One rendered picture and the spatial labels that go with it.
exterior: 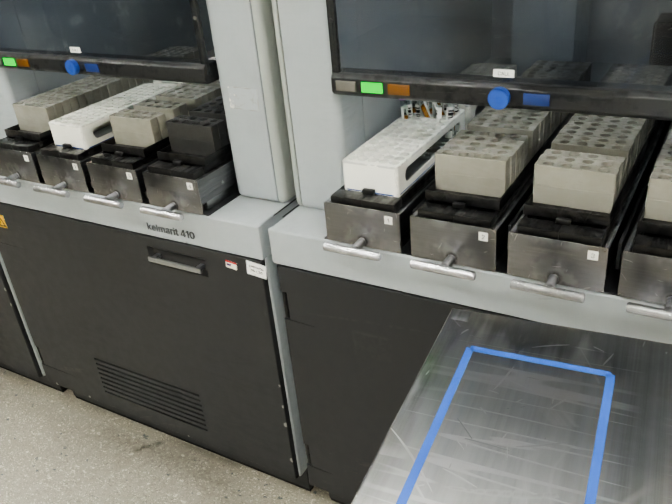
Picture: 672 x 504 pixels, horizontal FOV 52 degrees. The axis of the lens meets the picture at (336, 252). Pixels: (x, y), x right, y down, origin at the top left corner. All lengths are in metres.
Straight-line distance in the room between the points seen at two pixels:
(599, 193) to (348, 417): 0.65
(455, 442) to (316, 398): 0.77
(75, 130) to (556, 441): 1.16
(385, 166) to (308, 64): 0.21
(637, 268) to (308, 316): 0.58
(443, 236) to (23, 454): 1.38
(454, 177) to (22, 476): 1.38
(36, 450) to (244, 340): 0.83
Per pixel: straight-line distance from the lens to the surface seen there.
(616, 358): 0.76
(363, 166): 1.10
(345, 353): 1.28
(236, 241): 1.28
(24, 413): 2.21
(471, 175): 1.07
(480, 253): 1.04
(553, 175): 1.04
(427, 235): 1.06
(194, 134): 1.35
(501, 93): 0.99
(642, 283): 1.00
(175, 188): 1.32
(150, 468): 1.88
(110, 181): 1.45
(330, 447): 1.47
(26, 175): 1.66
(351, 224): 1.11
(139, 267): 1.51
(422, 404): 0.69
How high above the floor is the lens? 1.28
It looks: 29 degrees down
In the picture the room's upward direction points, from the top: 6 degrees counter-clockwise
